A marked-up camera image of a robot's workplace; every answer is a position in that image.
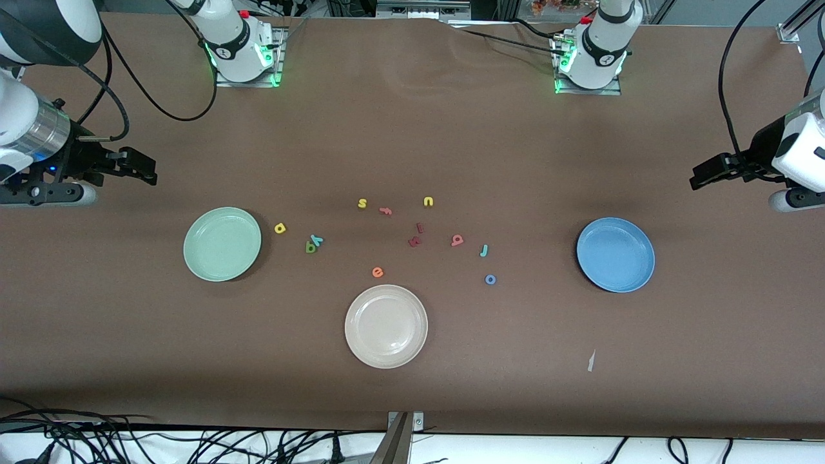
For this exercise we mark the green plate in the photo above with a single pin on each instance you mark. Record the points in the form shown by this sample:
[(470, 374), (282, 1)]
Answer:
[(222, 243)]

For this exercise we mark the brown table cover sheet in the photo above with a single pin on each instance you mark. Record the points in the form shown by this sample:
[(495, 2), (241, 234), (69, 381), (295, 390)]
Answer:
[(451, 129)]

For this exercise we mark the aluminium frame rail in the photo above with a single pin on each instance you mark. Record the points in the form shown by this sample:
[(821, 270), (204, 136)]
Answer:
[(789, 31)]

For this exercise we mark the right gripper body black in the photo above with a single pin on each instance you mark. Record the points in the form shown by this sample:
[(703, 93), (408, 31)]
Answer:
[(78, 157)]

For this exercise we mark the blue plate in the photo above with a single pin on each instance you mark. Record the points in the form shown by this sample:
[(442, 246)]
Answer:
[(615, 254)]

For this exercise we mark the white paper scrap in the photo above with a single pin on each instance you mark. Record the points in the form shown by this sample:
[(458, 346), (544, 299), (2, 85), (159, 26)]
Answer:
[(591, 361)]

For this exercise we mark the beige plate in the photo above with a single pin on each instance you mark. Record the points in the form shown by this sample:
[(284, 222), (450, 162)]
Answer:
[(386, 326)]

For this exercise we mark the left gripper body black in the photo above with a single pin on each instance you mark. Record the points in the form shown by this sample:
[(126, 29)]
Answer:
[(761, 150)]

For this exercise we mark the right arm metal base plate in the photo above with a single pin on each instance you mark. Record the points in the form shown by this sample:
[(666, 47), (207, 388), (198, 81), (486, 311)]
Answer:
[(277, 64)]

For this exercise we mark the grey slanted bar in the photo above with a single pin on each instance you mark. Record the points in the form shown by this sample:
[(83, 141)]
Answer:
[(394, 448)]

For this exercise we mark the silver equipment box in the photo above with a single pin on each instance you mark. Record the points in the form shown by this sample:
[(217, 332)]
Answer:
[(422, 8)]

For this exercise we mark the metal corner bracket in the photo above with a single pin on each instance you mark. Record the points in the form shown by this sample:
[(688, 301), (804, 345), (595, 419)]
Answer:
[(417, 422)]

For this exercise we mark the orange artificial flowers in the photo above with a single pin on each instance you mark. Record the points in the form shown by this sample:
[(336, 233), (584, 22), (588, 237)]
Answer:
[(554, 5)]

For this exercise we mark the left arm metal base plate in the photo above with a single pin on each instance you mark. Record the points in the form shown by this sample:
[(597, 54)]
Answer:
[(590, 91)]

